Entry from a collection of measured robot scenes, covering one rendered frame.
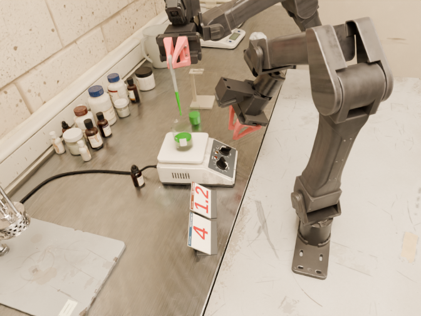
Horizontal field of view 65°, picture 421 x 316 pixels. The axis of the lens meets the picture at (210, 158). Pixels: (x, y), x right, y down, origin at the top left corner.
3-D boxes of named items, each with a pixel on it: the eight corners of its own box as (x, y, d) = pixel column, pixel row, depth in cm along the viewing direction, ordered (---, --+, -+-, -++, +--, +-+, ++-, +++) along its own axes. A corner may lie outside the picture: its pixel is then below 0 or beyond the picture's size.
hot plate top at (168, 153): (209, 135, 92) (208, 132, 92) (202, 163, 83) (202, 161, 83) (167, 134, 94) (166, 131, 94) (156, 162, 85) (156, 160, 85)
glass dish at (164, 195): (173, 207, 84) (171, 201, 82) (151, 206, 85) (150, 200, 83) (177, 191, 88) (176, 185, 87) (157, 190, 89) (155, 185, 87)
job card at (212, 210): (216, 191, 87) (215, 180, 84) (217, 218, 80) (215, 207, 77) (193, 192, 87) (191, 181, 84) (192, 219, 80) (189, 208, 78)
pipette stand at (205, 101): (215, 97, 123) (213, 64, 114) (212, 109, 117) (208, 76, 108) (194, 96, 124) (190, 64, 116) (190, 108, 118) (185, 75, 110)
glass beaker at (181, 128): (198, 148, 87) (195, 123, 82) (181, 157, 85) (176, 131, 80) (187, 138, 91) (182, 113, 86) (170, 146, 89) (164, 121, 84)
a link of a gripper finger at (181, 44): (180, 50, 69) (188, 32, 76) (147, 51, 70) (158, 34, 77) (185, 79, 74) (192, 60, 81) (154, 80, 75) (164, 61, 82)
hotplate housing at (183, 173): (237, 155, 97) (237, 133, 92) (233, 189, 87) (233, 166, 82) (163, 153, 100) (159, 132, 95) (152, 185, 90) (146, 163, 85)
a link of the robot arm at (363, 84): (291, 194, 72) (322, 61, 47) (319, 186, 73) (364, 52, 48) (305, 219, 67) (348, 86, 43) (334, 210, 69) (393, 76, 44)
